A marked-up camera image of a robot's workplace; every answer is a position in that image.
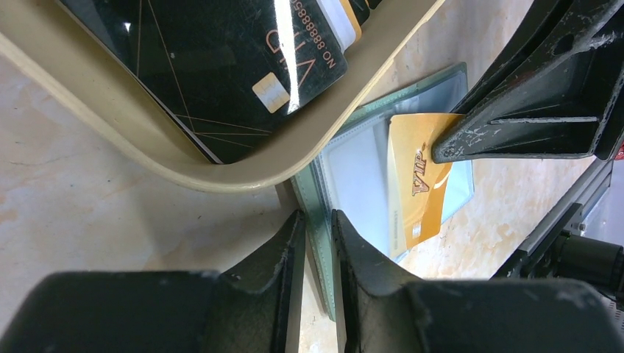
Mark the beige oval tray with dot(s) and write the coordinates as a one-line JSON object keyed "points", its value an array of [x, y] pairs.
{"points": [[48, 45]]}

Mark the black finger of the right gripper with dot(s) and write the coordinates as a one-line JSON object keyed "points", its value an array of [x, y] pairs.
{"points": [[554, 92]]}

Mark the yellow VIP card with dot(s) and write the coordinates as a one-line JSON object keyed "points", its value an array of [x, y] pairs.
{"points": [[422, 182]]}

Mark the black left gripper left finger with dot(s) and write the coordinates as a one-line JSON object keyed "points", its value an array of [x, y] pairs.
{"points": [[255, 306]]}

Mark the aluminium front rail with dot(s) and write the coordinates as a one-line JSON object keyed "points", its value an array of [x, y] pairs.
{"points": [[587, 190]]}

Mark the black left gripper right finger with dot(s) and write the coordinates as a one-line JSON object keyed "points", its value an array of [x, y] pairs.
{"points": [[381, 307]]}

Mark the green card holder wallet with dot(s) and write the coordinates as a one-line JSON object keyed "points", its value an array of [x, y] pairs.
{"points": [[350, 173]]}

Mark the dark VIP card lower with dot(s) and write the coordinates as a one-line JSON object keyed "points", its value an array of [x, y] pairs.
{"points": [[228, 73]]}

